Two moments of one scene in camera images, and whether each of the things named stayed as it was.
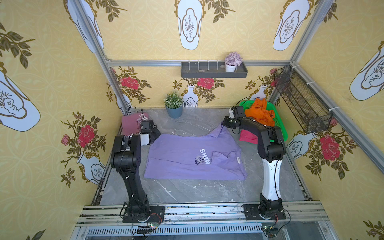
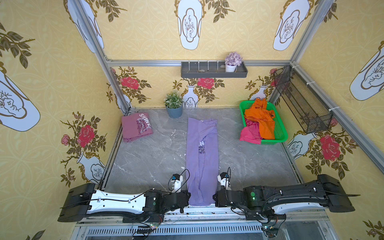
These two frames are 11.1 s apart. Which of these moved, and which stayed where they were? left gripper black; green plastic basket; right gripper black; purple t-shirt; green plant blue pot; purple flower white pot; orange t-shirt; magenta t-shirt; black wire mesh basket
Moved: left gripper black; purple t-shirt; right gripper black
Stayed: black wire mesh basket; purple flower white pot; magenta t-shirt; green plastic basket; orange t-shirt; green plant blue pot
